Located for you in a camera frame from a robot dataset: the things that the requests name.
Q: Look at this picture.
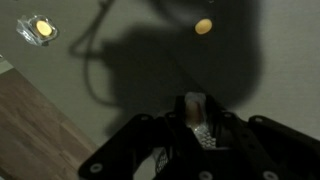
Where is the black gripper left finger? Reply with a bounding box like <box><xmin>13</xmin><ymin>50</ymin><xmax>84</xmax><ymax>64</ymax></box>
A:
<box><xmin>78</xmin><ymin>94</ymin><xmax>201</xmax><ymax>180</ymax></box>

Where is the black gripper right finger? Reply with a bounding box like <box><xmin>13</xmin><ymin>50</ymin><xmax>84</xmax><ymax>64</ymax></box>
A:
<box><xmin>203</xmin><ymin>94</ymin><xmax>320</xmax><ymax>180</ymax></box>

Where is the clear candy packet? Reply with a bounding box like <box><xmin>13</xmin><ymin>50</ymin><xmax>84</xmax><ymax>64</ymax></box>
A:
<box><xmin>184</xmin><ymin>92</ymin><xmax>218</xmax><ymax>150</ymax></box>

